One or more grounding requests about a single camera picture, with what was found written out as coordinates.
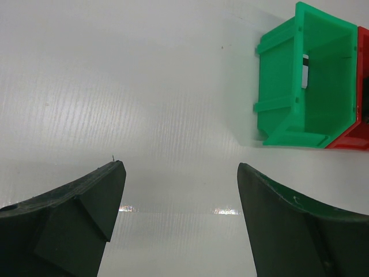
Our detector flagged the silver card in green bin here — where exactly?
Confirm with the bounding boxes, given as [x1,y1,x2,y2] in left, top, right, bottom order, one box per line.
[302,54,309,89]

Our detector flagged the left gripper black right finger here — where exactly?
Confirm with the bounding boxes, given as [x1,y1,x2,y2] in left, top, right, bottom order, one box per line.
[237,163,368,276]

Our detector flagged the middle red plastic bin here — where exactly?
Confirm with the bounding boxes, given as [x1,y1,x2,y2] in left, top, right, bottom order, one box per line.
[327,27,368,151]

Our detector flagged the green plastic bin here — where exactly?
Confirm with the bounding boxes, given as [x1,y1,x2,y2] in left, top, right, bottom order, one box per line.
[254,2,358,148]

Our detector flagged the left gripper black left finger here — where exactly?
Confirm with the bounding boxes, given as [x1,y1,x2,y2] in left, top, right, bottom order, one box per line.
[1,160,126,276]

